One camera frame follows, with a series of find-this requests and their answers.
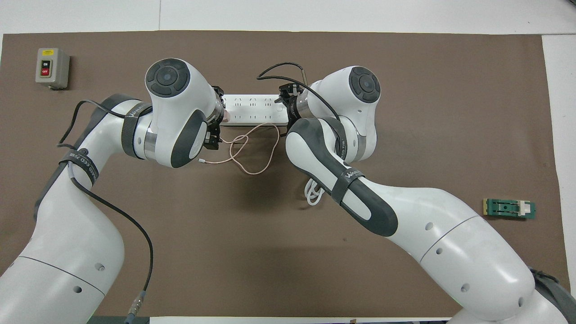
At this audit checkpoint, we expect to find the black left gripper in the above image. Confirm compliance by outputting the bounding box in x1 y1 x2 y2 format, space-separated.
203 85 227 152

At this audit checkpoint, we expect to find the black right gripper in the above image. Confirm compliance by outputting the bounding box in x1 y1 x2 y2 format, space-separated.
278 83 303 136

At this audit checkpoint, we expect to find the pink charging cable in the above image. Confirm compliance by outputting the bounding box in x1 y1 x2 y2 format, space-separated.
199 122 280 176

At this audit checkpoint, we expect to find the white power strip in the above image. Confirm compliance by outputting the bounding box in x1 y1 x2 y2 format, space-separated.
222 94 290 126

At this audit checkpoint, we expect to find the brown table mat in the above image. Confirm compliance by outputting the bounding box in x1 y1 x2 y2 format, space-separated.
0 30 568 318

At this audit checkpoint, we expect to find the green clip block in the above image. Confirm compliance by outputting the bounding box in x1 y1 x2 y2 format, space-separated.
483 198 537 221

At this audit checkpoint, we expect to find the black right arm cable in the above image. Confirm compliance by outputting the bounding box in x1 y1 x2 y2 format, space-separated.
256 62 343 156

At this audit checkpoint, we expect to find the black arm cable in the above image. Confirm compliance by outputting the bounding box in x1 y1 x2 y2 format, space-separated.
57 99 154 324
256 62 343 156

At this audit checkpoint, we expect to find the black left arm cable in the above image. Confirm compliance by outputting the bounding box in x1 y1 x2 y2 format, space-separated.
57 99 154 324

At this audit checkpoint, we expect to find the grey on-off switch box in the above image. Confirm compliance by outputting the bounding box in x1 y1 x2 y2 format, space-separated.
35 48 71 91

